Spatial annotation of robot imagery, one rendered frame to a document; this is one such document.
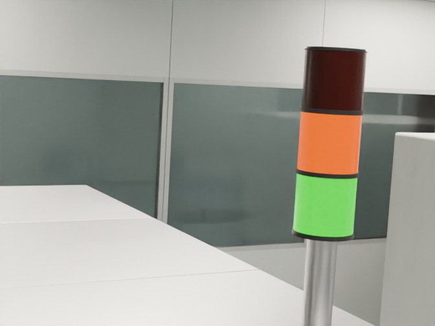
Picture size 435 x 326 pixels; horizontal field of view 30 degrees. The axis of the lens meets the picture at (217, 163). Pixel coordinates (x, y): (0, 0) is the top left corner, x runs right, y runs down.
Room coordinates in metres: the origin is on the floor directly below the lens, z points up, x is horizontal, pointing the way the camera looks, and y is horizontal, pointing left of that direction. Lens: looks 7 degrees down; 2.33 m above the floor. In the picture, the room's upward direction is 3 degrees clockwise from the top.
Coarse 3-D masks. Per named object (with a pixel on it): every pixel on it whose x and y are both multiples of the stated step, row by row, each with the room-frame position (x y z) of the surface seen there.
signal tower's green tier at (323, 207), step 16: (304, 176) 0.64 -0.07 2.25; (304, 192) 0.64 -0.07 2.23; (320, 192) 0.63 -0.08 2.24; (336, 192) 0.63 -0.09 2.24; (352, 192) 0.64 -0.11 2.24; (304, 208) 0.64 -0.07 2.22; (320, 208) 0.63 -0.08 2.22; (336, 208) 0.63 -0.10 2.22; (352, 208) 0.64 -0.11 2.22; (304, 224) 0.64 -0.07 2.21; (320, 224) 0.63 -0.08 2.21; (336, 224) 0.63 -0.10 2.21; (352, 224) 0.64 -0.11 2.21
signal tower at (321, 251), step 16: (320, 48) 0.64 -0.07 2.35; (336, 48) 0.63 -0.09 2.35; (320, 112) 0.63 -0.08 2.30; (336, 112) 0.63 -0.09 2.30; (352, 112) 0.63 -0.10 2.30; (320, 176) 0.63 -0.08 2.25; (336, 176) 0.63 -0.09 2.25; (352, 176) 0.64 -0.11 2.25; (320, 240) 0.63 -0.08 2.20; (336, 240) 0.63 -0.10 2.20; (320, 256) 0.64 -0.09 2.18; (336, 256) 0.65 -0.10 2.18; (320, 272) 0.64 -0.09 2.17; (304, 288) 0.65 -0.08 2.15; (320, 288) 0.64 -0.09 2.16; (304, 304) 0.65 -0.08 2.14; (320, 304) 0.64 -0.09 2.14; (304, 320) 0.65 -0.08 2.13; (320, 320) 0.64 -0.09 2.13
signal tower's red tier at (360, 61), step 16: (304, 64) 0.65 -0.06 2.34; (320, 64) 0.63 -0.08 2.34; (336, 64) 0.63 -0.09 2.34; (352, 64) 0.63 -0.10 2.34; (304, 80) 0.65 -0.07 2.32; (320, 80) 0.63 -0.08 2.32; (336, 80) 0.63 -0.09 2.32; (352, 80) 0.63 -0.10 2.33; (304, 96) 0.65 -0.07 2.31; (320, 96) 0.63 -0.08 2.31; (336, 96) 0.63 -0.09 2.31; (352, 96) 0.63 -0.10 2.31
